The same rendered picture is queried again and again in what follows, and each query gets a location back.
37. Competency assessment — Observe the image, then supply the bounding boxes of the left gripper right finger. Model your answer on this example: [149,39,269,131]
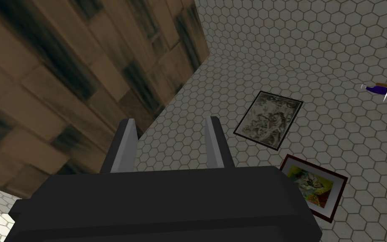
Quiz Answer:
[204,116,235,169]

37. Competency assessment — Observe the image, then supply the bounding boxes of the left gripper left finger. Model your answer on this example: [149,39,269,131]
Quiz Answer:
[99,118,139,174]

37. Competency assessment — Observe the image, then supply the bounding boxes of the grey picture in black frame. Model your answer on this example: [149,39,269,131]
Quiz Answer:
[233,90,304,151]

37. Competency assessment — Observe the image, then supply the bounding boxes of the colourful picture in red frame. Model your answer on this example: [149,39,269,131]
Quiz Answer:
[279,154,348,224]

